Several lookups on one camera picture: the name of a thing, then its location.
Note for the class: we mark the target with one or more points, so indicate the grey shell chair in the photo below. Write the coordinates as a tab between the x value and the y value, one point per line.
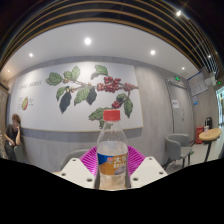
71	156

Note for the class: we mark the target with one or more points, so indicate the green exit sign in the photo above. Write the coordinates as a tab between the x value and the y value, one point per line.
177	79

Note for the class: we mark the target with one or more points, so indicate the white notice board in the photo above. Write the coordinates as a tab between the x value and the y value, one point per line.
198	84

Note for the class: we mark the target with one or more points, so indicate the round ceiling lights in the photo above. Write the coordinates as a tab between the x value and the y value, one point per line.
87	41

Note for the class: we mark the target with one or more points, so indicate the small round wooden table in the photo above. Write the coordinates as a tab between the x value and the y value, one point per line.
210	135

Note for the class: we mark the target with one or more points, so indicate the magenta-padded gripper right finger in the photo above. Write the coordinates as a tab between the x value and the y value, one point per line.
146	170

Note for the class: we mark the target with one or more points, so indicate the clear red-capped drink bottle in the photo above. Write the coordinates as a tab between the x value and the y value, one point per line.
111	155

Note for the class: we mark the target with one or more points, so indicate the coffee plant wall mural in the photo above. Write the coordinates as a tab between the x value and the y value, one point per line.
93	90

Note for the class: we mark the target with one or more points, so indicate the grey armchair with black legs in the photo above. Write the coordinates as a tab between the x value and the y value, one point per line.
176	145

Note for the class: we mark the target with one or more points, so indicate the grey door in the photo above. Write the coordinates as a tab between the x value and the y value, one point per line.
180	113

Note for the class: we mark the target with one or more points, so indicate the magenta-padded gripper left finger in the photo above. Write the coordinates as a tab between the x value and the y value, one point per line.
77	172

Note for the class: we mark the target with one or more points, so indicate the red floor box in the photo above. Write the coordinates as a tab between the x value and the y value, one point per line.
199	135

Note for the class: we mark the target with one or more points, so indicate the black bin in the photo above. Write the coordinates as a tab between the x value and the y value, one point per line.
208	121

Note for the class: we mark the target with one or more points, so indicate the person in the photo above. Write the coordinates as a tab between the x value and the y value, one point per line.
12	133

